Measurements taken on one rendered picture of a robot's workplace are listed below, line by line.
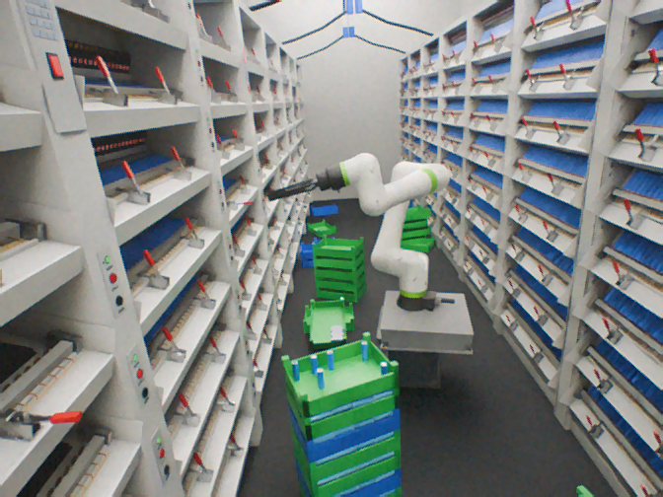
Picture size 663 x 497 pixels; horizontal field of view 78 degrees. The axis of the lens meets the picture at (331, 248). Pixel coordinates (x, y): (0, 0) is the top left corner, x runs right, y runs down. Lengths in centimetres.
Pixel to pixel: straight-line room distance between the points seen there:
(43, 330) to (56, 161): 29
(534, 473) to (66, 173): 167
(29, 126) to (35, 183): 9
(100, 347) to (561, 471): 156
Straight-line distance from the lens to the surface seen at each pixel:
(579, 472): 186
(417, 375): 204
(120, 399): 86
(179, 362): 108
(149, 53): 140
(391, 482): 155
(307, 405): 119
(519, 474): 179
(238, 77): 204
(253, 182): 206
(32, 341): 85
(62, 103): 74
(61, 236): 74
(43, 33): 75
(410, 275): 184
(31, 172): 74
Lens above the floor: 129
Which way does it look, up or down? 20 degrees down
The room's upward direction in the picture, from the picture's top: 4 degrees counter-clockwise
